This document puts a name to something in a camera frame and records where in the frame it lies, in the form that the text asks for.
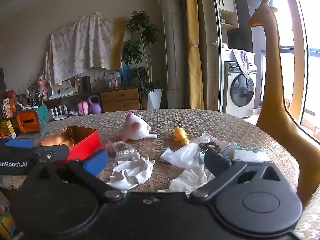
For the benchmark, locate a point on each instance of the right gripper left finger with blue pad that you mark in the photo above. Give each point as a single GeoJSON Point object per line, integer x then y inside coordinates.
{"type": "Point", "coordinates": [86, 171]}

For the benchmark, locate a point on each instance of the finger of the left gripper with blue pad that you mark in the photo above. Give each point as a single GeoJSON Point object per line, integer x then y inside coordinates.
{"type": "Point", "coordinates": [23, 143]}

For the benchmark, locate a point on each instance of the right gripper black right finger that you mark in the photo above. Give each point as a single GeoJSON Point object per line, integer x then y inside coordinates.
{"type": "Point", "coordinates": [225, 172]}

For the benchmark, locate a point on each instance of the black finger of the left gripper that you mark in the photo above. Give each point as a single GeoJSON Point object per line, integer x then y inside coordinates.
{"type": "Point", "coordinates": [50, 153]}

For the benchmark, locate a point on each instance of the clear bag of cotton swabs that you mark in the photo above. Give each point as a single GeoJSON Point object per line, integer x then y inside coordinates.
{"type": "Point", "coordinates": [121, 150]}

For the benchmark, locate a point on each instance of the white beige towel cloth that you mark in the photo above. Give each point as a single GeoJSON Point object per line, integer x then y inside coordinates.
{"type": "Point", "coordinates": [191, 179]}

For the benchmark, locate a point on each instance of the yellow rubber chicken toy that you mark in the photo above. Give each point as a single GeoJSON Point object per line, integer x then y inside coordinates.
{"type": "Point", "coordinates": [181, 136]}

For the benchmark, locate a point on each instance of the blue patterned face mask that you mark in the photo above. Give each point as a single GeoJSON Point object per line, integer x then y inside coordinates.
{"type": "Point", "coordinates": [223, 149]}

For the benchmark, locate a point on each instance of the orange teal tissue organizer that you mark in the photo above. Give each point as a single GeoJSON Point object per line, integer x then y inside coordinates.
{"type": "Point", "coordinates": [30, 120]}

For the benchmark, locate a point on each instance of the yellow orange carton box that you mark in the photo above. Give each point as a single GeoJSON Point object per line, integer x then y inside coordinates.
{"type": "Point", "coordinates": [7, 130]}

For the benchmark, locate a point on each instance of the clear drinking glass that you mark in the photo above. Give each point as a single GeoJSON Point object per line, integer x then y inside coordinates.
{"type": "Point", "coordinates": [44, 129]}

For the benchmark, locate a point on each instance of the red metal tin box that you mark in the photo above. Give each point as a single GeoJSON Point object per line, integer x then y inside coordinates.
{"type": "Point", "coordinates": [81, 141]}

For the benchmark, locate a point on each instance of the white paper packet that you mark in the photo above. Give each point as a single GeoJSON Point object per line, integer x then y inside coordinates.
{"type": "Point", "coordinates": [250, 154]}

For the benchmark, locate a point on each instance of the white wifi router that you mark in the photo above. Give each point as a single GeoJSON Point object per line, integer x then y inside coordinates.
{"type": "Point", "coordinates": [59, 112]}

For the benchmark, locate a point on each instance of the white keyboard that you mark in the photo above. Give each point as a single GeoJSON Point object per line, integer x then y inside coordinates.
{"type": "Point", "coordinates": [61, 95]}

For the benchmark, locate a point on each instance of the makeup brush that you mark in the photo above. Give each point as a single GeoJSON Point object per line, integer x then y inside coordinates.
{"type": "Point", "coordinates": [32, 99]}

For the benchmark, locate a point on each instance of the white pink plush toy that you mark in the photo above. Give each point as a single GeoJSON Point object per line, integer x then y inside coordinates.
{"type": "Point", "coordinates": [135, 128]}

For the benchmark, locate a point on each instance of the purple kettlebell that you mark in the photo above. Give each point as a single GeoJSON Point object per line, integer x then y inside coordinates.
{"type": "Point", "coordinates": [94, 104]}

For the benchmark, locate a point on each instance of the pink doll figurine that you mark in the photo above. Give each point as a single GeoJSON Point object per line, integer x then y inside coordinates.
{"type": "Point", "coordinates": [42, 83]}

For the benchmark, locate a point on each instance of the wooden drawer sideboard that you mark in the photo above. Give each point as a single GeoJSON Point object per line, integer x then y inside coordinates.
{"type": "Point", "coordinates": [125, 98]}

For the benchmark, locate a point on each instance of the tall yellow giraffe figure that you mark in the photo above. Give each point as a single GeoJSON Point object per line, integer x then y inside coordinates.
{"type": "Point", "coordinates": [274, 118]}

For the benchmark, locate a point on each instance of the black cylinder speaker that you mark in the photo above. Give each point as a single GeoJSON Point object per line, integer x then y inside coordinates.
{"type": "Point", "coordinates": [86, 83]}

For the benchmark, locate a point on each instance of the white front-load washing machine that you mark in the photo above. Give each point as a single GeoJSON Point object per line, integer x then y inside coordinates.
{"type": "Point", "coordinates": [238, 90]}

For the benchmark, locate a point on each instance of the yellow curtain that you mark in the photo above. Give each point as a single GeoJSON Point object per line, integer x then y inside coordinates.
{"type": "Point", "coordinates": [194, 60]}

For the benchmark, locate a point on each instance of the clear jar with figurines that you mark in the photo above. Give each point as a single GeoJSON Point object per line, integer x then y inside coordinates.
{"type": "Point", "coordinates": [112, 80]}

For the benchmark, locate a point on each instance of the white geometric planter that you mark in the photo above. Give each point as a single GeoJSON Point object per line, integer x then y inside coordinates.
{"type": "Point", "coordinates": [154, 99]}

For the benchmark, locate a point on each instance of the blue toy on sideboard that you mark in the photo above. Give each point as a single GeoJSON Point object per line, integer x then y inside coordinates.
{"type": "Point", "coordinates": [125, 75]}

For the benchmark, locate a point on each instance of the cloth on washing machine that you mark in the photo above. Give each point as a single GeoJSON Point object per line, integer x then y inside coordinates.
{"type": "Point", "coordinates": [242, 60]}

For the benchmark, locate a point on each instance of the potted green tree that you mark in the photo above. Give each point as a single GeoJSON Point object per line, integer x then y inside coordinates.
{"type": "Point", "coordinates": [137, 50]}

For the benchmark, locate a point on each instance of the beige standing air conditioner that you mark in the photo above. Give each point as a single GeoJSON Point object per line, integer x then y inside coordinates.
{"type": "Point", "coordinates": [174, 52]}

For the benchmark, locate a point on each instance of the white picture frame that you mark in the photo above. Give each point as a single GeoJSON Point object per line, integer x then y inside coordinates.
{"type": "Point", "coordinates": [69, 85]}

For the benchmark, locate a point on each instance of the floral cloth on wall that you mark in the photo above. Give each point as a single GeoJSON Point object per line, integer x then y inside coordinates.
{"type": "Point", "coordinates": [90, 42]}

